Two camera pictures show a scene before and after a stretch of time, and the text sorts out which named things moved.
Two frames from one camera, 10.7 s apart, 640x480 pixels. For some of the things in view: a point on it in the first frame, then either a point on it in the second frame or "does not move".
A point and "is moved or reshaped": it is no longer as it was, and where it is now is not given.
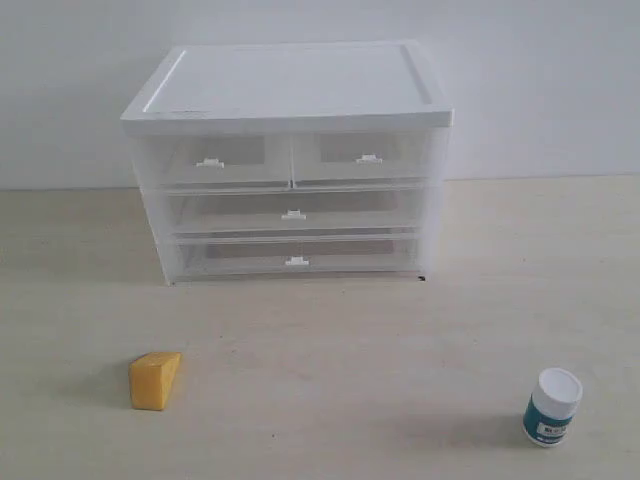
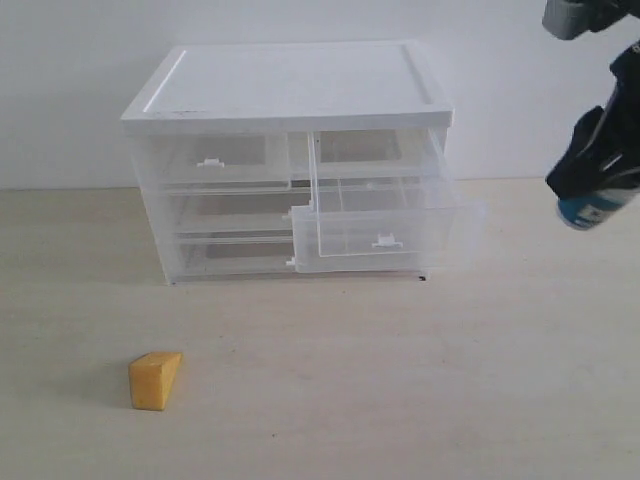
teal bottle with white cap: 551,406 → 584,211
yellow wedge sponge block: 150,375 does not move
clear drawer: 361,159 is moved or reshaped
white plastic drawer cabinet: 283,162 does not move
